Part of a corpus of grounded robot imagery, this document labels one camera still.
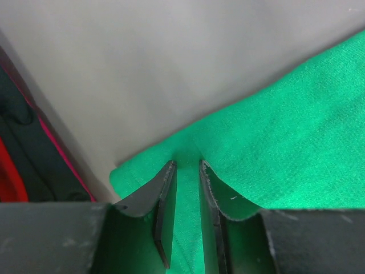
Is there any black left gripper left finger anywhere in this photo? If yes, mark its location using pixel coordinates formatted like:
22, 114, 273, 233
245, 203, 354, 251
1, 161, 177, 273

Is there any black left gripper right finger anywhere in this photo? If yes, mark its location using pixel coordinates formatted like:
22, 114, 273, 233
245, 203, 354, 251
199, 160, 364, 273

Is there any green t-shirt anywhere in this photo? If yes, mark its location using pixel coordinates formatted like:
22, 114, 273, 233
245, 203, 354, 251
109, 32, 364, 273

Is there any folded black t-shirt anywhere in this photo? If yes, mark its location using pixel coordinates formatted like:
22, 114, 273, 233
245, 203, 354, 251
1, 70, 93, 202

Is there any folded red t-shirt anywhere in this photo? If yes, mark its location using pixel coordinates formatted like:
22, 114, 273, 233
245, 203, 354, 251
1, 139, 29, 203

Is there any folded pink t-shirt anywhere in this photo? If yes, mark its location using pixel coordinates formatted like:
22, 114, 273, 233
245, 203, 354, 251
1, 51, 95, 202

